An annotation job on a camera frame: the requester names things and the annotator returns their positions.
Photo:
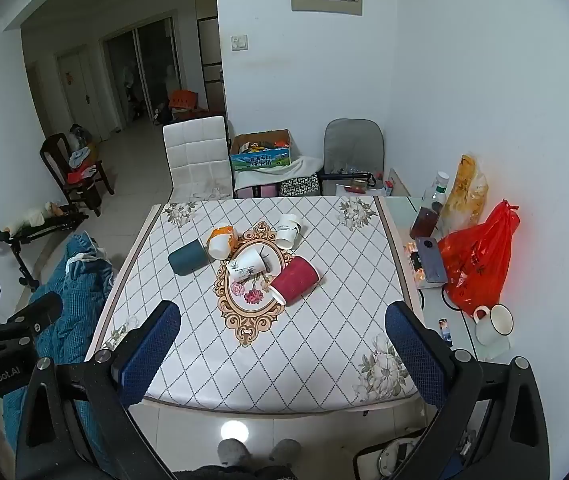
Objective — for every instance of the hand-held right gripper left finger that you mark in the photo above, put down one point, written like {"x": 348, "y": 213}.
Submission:
{"x": 150, "y": 350}

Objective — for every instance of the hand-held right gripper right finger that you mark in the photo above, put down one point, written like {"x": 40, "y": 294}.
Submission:
{"x": 414, "y": 355}

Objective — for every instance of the dark teal cup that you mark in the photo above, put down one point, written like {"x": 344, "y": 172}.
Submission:
{"x": 187, "y": 257}

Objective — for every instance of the orange and white cup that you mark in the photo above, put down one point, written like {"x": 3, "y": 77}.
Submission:
{"x": 219, "y": 246}

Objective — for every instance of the white cup with plant print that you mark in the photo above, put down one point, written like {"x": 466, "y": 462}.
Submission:
{"x": 249, "y": 265}

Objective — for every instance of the red cup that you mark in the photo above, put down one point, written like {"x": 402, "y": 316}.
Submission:
{"x": 297, "y": 277}

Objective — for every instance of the white cup with dark print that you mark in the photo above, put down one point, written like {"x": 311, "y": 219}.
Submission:
{"x": 288, "y": 232}

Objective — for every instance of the small printed lighter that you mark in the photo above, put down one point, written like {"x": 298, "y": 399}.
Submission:
{"x": 444, "y": 329}

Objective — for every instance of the blue blanket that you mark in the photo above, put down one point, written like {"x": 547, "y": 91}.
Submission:
{"x": 79, "y": 300}

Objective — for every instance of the black folding stand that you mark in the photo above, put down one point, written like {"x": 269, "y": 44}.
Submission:
{"x": 39, "y": 228}

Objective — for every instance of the white enamel mug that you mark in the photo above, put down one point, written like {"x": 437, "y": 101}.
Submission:
{"x": 494, "y": 327}

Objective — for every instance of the white plush toy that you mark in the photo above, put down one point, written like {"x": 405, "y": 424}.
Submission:
{"x": 32, "y": 216}

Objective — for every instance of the grey-blue phone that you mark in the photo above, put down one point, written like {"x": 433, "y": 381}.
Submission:
{"x": 432, "y": 260}

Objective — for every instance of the white diamond-pattern tablecloth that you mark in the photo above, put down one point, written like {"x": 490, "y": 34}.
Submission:
{"x": 314, "y": 340}

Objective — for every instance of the white round object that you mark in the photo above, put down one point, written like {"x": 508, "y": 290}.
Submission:
{"x": 397, "y": 457}

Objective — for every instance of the red plastic bag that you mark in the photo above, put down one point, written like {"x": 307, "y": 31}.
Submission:
{"x": 479, "y": 265}

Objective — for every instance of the grey slipper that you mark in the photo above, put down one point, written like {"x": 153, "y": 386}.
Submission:
{"x": 234, "y": 452}
{"x": 285, "y": 451}

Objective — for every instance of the amber liquid bottle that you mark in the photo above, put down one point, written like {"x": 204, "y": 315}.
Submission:
{"x": 424, "y": 222}

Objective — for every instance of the pile of clothes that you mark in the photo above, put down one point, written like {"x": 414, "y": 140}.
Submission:
{"x": 80, "y": 162}

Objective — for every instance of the dark wooden chair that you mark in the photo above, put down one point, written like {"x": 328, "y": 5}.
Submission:
{"x": 54, "y": 155}

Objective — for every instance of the yellow snack bag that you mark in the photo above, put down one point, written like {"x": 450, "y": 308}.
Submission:
{"x": 466, "y": 195}

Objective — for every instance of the clear bottle with white cap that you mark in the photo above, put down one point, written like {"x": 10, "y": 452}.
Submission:
{"x": 439, "y": 187}

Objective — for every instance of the red and white box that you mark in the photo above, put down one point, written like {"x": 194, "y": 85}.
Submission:
{"x": 352, "y": 189}

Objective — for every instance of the pink box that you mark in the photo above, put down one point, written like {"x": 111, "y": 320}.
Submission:
{"x": 257, "y": 192}

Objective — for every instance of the black bag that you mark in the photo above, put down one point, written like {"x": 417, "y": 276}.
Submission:
{"x": 344, "y": 176}

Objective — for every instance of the white padded chair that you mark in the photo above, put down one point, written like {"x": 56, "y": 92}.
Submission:
{"x": 194, "y": 155}

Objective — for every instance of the black and white patterned box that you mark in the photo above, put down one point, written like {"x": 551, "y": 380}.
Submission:
{"x": 299, "y": 186}

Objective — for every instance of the white cloth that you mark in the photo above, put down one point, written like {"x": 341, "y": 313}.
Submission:
{"x": 305, "y": 167}

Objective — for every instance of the cardboard box with blue print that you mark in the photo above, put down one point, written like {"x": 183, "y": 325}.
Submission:
{"x": 259, "y": 161}

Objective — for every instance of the grey padded chair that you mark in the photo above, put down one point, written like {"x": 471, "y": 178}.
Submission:
{"x": 352, "y": 142}

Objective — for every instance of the beige room door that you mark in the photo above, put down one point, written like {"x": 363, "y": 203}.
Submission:
{"x": 77, "y": 90}

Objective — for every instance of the sliding glass door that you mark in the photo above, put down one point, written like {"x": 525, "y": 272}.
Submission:
{"x": 159, "y": 65}

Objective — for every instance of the white wall switch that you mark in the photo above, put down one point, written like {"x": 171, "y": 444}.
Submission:
{"x": 239, "y": 43}

